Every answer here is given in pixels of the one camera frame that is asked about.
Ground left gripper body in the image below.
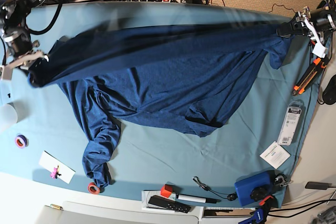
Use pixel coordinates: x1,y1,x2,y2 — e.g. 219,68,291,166
295,6,335,44

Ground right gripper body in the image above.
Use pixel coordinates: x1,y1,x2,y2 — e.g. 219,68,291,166
4,31,49,70

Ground dark blue t-shirt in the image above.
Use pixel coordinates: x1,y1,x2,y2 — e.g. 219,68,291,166
27,24,292,188

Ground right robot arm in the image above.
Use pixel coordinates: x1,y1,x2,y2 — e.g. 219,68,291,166
1,0,62,80

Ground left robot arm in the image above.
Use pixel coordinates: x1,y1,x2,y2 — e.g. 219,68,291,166
277,0,335,44

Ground orange black utility knife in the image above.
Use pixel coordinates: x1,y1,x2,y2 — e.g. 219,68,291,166
292,57,330,96

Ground translucent plastic cup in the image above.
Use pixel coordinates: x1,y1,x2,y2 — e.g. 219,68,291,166
0,104,18,133

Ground black computer mouse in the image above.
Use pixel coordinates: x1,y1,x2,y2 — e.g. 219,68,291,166
322,75,336,105

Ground light blue table cloth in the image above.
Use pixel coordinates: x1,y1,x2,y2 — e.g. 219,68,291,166
1,2,309,200

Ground purple tape roll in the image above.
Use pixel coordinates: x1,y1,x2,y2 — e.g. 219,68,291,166
15,134,28,148

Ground blister pack of batteries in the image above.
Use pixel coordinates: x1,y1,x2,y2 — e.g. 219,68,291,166
277,101,303,146

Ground white paper card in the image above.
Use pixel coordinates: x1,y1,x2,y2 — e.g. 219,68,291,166
39,151,75,184

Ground pink binder clip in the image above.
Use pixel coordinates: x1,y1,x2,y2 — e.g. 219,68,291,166
50,166,61,179

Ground white paper packet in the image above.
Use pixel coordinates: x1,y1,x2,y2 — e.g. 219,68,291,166
260,142,290,169

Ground red tape roll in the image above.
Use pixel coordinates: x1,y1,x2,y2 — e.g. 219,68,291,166
87,182,101,195

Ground small black phone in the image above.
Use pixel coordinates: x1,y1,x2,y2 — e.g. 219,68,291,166
305,182,330,190

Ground white notepad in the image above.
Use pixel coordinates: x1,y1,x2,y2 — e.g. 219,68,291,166
141,189,205,221

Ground blue plastic box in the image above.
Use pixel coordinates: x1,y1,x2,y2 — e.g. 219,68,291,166
234,172,275,206

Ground red cube block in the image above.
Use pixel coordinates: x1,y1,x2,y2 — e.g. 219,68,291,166
160,184,173,198

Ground black remote control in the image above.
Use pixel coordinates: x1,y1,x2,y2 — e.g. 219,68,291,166
148,195,192,214

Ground blue orange bar clamp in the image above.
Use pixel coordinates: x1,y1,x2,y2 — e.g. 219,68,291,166
239,195,277,224

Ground black white marker pen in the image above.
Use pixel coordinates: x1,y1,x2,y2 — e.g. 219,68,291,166
176,194,218,204

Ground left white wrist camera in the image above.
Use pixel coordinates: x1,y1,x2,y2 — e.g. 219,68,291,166
312,41,328,58

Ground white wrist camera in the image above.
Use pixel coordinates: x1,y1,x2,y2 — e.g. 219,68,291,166
0,65,13,81
312,41,328,58

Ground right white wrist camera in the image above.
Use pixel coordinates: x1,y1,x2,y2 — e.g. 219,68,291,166
0,65,13,81

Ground black lanyard with clip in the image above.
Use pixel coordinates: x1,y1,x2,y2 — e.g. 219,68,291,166
192,176,238,202

